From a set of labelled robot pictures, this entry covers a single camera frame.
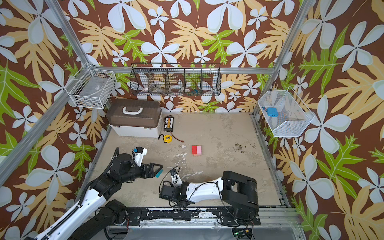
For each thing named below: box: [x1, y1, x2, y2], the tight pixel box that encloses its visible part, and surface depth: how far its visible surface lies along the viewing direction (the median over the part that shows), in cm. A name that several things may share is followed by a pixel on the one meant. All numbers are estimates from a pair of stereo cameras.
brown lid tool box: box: [105, 99, 162, 138], surface depth 97 cm
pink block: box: [196, 145, 202, 155], surface depth 97 cm
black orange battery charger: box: [163, 117, 174, 132], surface depth 114 cm
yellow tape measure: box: [164, 135, 173, 144], surface depth 106 cm
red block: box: [192, 145, 197, 155], surface depth 98 cm
